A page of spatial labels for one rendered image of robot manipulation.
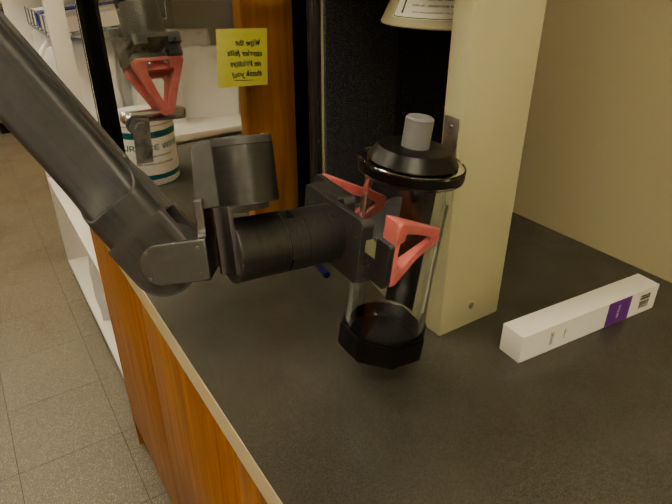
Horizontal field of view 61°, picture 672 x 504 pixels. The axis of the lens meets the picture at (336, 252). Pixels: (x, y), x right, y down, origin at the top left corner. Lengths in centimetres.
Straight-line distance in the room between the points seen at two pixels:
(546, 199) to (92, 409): 164
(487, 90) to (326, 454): 43
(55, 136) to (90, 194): 5
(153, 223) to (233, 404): 27
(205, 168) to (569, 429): 47
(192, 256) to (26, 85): 19
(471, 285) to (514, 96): 25
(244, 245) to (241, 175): 6
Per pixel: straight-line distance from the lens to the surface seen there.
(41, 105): 52
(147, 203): 49
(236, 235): 48
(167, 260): 49
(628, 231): 108
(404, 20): 74
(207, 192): 50
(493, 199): 74
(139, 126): 77
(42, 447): 212
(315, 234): 51
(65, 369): 240
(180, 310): 85
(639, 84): 103
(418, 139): 56
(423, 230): 55
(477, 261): 76
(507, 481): 62
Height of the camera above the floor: 140
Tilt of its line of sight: 28 degrees down
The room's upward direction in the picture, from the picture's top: straight up
